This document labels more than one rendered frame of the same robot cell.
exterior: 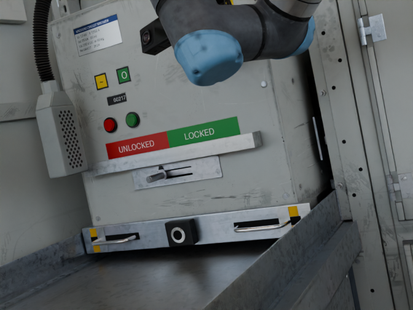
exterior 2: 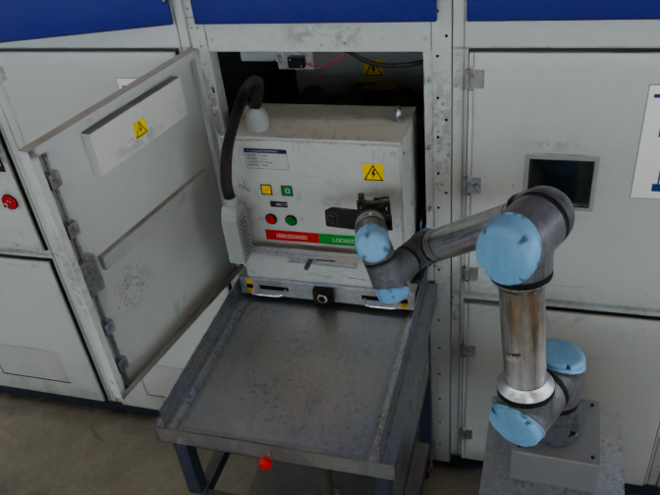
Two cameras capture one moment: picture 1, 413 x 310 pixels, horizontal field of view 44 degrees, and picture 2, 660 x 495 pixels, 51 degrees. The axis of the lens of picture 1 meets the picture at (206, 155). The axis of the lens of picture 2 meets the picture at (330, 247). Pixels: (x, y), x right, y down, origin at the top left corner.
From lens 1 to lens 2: 1.26 m
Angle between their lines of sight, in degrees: 33
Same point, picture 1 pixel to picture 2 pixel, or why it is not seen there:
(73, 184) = (217, 229)
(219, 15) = (401, 275)
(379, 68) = (471, 208)
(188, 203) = (329, 277)
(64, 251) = (232, 298)
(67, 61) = (235, 168)
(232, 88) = not seen: hidden behind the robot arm
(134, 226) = (285, 283)
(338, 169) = not seen: hidden behind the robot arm
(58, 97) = (238, 210)
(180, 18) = (382, 279)
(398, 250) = (460, 302)
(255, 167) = not seen: hidden behind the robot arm
